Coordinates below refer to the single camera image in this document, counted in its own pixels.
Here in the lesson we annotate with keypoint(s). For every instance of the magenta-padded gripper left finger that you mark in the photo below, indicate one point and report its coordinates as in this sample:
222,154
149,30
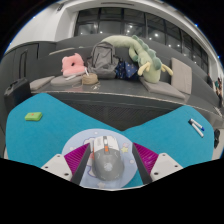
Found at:
76,160

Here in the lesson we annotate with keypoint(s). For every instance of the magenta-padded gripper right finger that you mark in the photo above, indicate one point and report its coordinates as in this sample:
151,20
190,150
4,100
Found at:
146,159

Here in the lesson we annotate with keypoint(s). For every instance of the grey computer mouse orange accents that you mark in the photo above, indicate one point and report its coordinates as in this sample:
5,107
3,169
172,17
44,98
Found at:
106,163

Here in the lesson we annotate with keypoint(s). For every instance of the round light blue mouse pad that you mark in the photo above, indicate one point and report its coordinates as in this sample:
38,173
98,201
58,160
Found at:
80,140

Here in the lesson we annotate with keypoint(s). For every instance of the white marker black cap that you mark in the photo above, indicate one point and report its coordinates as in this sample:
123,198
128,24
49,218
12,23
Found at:
196,129

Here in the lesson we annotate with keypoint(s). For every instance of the small green eraser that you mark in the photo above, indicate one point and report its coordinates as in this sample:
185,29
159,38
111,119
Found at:
33,116

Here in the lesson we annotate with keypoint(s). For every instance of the white marker blue cap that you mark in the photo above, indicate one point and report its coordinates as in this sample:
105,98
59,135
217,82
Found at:
197,124

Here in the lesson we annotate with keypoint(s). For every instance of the large grey flat seat cushion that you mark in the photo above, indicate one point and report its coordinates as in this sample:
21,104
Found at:
163,88

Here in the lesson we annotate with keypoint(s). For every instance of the black bag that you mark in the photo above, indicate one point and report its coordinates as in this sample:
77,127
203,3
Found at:
217,138

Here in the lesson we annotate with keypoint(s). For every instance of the tan twine spool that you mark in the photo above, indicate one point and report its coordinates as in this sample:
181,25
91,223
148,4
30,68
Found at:
90,79

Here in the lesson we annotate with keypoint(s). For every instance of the small grey flat seat cushion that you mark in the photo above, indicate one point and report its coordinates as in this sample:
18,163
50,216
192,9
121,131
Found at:
40,83

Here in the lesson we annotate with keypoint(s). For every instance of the black suitcase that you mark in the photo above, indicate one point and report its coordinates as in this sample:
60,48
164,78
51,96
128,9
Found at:
16,95

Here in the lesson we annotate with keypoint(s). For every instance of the beige upright cushion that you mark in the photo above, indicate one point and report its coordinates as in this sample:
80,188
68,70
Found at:
181,76

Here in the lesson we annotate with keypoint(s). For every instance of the dark blue patterned bag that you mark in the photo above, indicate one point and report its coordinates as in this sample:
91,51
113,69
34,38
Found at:
126,70

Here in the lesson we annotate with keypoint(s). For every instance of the long green dragon plush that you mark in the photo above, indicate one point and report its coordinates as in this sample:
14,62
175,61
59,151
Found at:
150,66

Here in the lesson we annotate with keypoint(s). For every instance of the pink plush pillow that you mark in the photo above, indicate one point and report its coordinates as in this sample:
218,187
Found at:
73,66

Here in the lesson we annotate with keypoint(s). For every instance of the person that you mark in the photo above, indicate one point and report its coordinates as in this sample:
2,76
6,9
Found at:
219,90

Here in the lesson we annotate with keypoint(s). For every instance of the grey backpack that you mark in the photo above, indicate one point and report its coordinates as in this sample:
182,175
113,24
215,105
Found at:
102,61

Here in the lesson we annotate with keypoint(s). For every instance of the dark glass window wall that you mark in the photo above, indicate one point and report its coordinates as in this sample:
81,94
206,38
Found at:
110,23

